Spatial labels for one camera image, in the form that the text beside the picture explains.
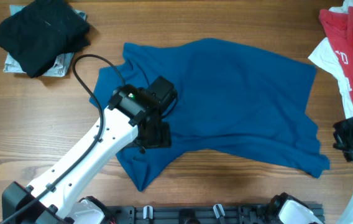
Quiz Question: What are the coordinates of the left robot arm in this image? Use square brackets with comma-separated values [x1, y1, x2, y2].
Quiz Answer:
[2, 82, 177, 223]

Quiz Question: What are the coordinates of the folded black garment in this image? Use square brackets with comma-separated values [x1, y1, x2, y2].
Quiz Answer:
[0, 0, 90, 78]

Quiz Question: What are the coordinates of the blue t-shirt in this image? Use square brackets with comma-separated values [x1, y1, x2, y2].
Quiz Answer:
[90, 39, 330, 191]

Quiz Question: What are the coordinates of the folded grey patterned cloth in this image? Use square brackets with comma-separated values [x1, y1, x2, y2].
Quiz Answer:
[3, 5, 87, 77]

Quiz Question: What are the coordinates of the white t-shirt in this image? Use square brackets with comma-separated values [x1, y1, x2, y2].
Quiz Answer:
[308, 1, 353, 118]

